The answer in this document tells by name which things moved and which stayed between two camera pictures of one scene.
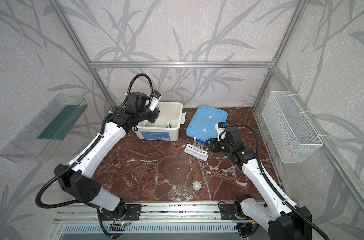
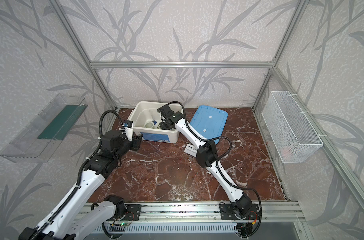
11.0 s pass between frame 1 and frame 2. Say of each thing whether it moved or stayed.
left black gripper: moved
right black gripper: moved
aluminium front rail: stayed
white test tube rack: stayed
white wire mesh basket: stayed
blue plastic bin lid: stayed
